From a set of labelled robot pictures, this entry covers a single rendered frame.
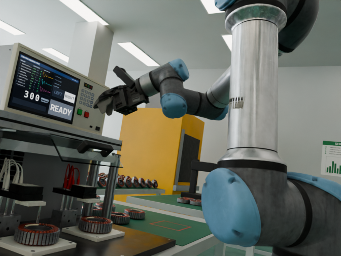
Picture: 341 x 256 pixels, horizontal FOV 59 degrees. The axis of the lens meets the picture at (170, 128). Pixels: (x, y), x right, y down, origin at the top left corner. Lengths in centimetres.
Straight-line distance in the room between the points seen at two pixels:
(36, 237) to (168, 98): 50
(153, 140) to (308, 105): 302
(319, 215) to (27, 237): 67
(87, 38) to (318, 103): 427
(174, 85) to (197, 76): 588
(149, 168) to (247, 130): 422
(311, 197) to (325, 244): 8
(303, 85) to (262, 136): 575
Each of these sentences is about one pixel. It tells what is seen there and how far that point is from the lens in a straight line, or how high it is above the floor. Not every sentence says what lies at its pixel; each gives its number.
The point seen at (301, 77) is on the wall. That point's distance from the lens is 629.
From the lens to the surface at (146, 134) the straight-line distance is 479.
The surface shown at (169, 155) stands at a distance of 455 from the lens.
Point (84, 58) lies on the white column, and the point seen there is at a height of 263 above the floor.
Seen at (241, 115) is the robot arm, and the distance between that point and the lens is 52.
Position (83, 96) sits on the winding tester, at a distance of 116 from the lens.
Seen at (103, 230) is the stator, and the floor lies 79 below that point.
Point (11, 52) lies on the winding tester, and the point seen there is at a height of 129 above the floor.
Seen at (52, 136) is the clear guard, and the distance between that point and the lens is 75.
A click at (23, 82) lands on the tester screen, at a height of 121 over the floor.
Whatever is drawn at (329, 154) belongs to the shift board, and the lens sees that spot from 597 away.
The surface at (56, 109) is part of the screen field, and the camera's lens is 107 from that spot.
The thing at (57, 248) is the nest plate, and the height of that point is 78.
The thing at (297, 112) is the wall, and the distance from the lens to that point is 611.
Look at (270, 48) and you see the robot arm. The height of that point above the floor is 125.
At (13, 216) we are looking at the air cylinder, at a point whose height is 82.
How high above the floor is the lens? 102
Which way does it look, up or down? 8 degrees up
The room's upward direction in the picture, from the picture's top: 8 degrees clockwise
